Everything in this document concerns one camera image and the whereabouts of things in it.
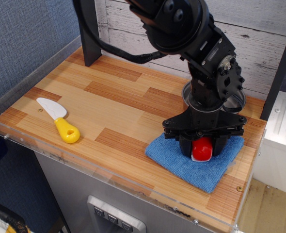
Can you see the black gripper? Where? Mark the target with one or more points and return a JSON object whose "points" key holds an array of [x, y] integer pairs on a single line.
{"points": [[197, 122]]}

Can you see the red toy sushi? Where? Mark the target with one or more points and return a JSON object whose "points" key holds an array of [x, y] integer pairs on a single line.
{"points": [[202, 149]]}

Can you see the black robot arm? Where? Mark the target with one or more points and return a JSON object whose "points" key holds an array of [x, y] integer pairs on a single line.
{"points": [[186, 28]]}

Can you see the blue folded cloth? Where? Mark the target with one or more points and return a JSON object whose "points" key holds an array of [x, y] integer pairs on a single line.
{"points": [[203, 175]]}

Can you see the small steel pot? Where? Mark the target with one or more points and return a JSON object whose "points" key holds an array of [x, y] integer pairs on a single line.
{"points": [[234, 103]]}

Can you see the white metal box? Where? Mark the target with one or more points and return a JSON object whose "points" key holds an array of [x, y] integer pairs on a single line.
{"points": [[270, 165]]}

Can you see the silver button panel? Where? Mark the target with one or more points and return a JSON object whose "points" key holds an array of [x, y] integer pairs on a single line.
{"points": [[109, 219]]}

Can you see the grey metal cabinet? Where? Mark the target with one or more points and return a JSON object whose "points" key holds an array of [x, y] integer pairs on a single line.
{"points": [[135, 198]]}

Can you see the dark right frame post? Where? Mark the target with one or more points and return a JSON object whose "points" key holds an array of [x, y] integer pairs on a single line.
{"points": [[275, 88]]}

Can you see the yellow handled toy knife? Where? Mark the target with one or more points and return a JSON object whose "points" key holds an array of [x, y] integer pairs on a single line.
{"points": [[68, 133]]}

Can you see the black vertical post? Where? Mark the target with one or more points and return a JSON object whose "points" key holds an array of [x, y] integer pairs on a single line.
{"points": [[88, 27]]}

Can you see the clear acrylic guard rail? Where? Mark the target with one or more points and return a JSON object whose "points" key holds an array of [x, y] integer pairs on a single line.
{"points": [[90, 126]]}

